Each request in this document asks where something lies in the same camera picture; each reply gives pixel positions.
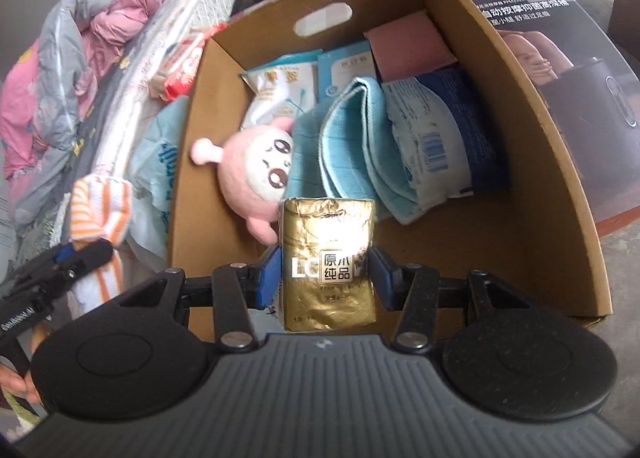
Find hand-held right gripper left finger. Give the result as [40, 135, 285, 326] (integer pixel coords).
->
[117, 244, 283, 353]

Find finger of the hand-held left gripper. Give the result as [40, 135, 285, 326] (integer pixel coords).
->
[10, 242, 78, 291]
[47, 239, 115, 284]

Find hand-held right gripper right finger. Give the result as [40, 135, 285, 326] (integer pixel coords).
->
[369, 244, 526, 353]

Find orange striped cloth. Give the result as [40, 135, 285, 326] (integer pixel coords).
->
[67, 175, 133, 311]

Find gold tissue pack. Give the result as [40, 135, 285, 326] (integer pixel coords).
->
[278, 197, 378, 334]

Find pink round plush toy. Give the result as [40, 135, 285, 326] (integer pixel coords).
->
[190, 117, 297, 245]

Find light blue towel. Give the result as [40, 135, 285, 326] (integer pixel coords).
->
[287, 77, 426, 225]

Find brown cardboard box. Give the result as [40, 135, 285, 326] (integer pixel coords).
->
[167, 0, 615, 334]

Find white snack bag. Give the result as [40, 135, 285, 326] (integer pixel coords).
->
[241, 54, 321, 131]

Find blue box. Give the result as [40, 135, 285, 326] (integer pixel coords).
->
[317, 41, 381, 102]

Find person's left hand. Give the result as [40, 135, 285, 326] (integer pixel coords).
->
[0, 363, 41, 404]

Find pale blue plastic bag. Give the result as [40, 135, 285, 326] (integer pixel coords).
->
[129, 96, 191, 259]

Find grey printed bedsheet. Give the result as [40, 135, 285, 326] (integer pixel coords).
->
[60, 53, 151, 179]

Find blue and white packet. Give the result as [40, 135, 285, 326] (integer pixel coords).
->
[382, 67, 511, 211]

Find pink and grey quilt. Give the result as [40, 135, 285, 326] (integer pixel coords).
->
[0, 0, 171, 229]

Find pink wet wipes pack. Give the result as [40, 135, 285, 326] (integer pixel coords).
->
[150, 23, 228, 102]

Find large grey printed carton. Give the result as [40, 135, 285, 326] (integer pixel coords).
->
[442, 0, 640, 234]

